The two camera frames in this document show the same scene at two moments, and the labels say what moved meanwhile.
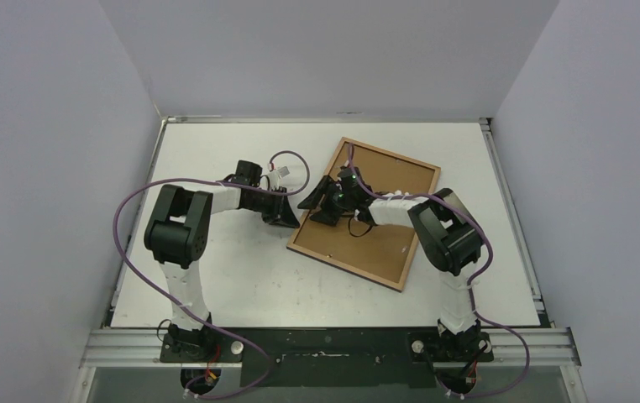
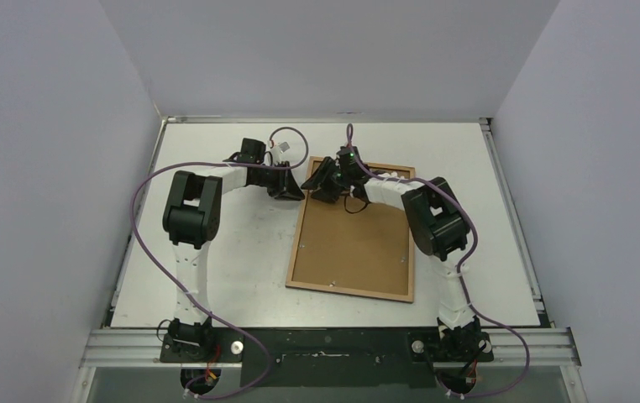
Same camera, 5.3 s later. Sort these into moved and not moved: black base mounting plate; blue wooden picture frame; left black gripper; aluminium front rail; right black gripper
Moved: right black gripper; blue wooden picture frame; left black gripper
Not moved: aluminium front rail; black base mounting plate
